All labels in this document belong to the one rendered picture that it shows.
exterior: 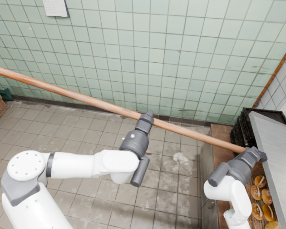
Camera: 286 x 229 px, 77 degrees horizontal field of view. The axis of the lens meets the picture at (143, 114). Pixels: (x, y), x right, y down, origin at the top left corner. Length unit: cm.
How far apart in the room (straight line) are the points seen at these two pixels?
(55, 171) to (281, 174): 85
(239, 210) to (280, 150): 46
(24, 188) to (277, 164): 92
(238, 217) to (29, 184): 59
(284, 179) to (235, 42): 127
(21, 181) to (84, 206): 154
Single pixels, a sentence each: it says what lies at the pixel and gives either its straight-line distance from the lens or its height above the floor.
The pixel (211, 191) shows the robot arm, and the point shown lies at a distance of 71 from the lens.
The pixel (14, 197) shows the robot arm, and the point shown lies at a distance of 51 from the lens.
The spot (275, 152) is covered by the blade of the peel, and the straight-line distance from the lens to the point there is 102.
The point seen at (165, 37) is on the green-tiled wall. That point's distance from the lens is 184.
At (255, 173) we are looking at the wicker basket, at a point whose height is 63.
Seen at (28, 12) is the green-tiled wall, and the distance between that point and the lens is 229.
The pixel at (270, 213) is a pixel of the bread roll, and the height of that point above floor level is 65.
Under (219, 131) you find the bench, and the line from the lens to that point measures 177.
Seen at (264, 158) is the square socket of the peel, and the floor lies 122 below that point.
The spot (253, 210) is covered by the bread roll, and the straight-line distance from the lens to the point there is 147.
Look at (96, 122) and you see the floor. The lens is 254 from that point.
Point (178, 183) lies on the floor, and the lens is 206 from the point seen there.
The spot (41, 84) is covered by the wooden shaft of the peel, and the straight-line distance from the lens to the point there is 80.
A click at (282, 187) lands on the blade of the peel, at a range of 93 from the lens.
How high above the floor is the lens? 187
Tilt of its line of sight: 47 degrees down
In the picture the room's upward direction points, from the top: straight up
